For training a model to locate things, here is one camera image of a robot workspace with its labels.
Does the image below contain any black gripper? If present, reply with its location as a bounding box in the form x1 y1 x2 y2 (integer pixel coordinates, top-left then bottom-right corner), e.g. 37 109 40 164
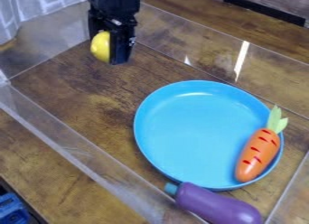
88 0 140 65

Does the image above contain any yellow toy lemon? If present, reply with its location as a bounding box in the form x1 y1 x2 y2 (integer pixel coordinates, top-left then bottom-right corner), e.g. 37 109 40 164
91 32 109 62

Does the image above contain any white curtain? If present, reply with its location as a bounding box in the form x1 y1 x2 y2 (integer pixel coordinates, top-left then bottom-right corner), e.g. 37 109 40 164
0 0 85 45

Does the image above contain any blue round plate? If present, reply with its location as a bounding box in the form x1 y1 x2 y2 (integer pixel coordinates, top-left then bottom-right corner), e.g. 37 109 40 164
133 80 270 191

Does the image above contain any orange toy carrot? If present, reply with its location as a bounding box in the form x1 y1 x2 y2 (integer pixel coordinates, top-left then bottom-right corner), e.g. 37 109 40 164
234 106 289 182

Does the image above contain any purple toy eggplant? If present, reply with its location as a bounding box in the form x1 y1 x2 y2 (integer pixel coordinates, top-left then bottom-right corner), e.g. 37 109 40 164
164 182 262 224

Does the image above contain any blue plastic crate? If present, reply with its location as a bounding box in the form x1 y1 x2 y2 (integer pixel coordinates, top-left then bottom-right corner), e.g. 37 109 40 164
0 192 29 224

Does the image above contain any clear acrylic enclosure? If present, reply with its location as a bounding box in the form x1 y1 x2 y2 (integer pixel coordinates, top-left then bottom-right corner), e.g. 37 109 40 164
0 0 309 224

